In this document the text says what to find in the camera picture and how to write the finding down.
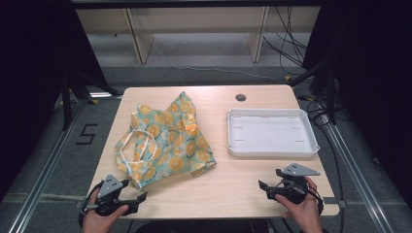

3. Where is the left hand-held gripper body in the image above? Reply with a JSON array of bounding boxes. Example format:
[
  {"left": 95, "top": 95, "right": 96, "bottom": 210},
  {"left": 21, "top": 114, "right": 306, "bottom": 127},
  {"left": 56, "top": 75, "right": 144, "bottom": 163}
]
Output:
[{"left": 92, "top": 174, "right": 139, "bottom": 217}]

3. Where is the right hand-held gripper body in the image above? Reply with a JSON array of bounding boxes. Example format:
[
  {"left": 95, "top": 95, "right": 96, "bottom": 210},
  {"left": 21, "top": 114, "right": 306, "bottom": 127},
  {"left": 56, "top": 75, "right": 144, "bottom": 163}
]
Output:
[{"left": 273, "top": 162, "right": 322, "bottom": 205}]

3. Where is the white plastic tray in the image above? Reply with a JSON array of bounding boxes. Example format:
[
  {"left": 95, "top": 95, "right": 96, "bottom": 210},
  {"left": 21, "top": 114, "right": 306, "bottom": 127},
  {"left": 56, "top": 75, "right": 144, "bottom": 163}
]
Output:
[{"left": 225, "top": 108, "right": 321, "bottom": 159}]

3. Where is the orange print fabric bag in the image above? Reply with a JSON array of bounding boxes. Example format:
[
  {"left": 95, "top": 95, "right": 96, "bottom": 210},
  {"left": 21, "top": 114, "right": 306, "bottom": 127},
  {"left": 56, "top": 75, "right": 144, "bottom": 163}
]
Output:
[{"left": 114, "top": 90, "right": 218, "bottom": 191}]

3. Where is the person's right hand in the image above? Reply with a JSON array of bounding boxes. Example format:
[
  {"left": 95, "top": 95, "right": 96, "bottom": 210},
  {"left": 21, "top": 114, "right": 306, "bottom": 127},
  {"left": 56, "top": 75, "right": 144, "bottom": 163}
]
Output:
[{"left": 274, "top": 176, "right": 323, "bottom": 233}]

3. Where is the person's left hand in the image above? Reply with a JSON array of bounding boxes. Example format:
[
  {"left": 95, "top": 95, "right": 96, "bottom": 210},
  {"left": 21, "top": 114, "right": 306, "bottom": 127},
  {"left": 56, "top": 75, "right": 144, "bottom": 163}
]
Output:
[{"left": 82, "top": 205, "right": 130, "bottom": 233}]

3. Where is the black metal stand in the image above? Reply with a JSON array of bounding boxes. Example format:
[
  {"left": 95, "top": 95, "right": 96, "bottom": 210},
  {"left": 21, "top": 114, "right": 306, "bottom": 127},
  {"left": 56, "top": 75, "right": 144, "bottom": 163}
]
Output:
[
  {"left": 289, "top": 52, "right": 338, "bottom": 126},
  {"left": 60, "top": 68, "right": 122, "bottom": 131}
]

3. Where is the black curtain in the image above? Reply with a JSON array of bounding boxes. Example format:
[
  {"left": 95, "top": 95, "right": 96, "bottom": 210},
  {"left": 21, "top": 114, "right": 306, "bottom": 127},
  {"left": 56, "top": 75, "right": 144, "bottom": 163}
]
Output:
[
  {"left": 0, "top": 0, "right": 110, "bottom": 203},
  {"left": 302, "top": 0, "right": 412, "bottom": 208}
]

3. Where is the light wooden shelf unit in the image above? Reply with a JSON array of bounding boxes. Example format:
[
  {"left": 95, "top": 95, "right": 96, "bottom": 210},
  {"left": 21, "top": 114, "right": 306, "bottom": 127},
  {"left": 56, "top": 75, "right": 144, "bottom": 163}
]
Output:
[{"left": 75, "top": 5, "right": 323, "bottom": 65}]

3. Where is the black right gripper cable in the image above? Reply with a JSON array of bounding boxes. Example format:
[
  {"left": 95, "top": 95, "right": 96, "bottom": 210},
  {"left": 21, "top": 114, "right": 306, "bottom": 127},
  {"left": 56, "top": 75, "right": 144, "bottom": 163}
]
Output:
[{"left": 305, "top": 185, "right": 326, "bottom": 216}]

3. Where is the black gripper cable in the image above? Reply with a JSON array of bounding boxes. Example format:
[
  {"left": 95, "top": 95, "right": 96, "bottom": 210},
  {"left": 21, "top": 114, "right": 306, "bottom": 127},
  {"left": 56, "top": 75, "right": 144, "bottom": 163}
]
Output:
[
  {"left": 78, "top": 182, "right": 104, "bottom": 227},
  {"left": 305, "top": 185, "right": 326, "bottom": 216}
]

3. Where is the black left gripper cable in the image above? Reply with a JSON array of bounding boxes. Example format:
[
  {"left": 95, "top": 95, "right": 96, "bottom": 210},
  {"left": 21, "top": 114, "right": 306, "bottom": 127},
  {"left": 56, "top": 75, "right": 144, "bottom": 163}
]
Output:
[{"left": 78, "top": 182, "right": 104, "bottom": 227}]

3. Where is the thin black floor cable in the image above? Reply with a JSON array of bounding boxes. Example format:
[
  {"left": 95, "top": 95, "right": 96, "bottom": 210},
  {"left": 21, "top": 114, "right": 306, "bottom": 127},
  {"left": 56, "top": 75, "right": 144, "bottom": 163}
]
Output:
[{"left": 299, "top": 95, "right": 346, "bottom": 233}]

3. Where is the aluminium floor rail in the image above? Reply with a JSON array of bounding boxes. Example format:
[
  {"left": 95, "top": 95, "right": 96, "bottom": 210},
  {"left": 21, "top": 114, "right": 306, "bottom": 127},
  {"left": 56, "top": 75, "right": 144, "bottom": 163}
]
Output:
[
  {"left": 8, "top": 99, "right": 90, "bottom": 233},
  {"left": 315, "top": 114, "right": 396, "bottom": 233}
]

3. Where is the white floor cable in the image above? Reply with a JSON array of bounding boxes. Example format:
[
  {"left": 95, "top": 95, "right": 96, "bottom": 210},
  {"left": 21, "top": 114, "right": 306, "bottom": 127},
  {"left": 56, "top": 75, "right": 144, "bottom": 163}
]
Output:
[{"left": 151, "top": 42, "right": 287, "bottom": 83}]

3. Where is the bundle of black cables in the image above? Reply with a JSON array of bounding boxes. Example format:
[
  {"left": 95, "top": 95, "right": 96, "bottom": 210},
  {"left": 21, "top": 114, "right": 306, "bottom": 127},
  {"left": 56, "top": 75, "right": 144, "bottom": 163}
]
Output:
[{"left": 262, "top": 5, "right": 309, "bottom": 76}]

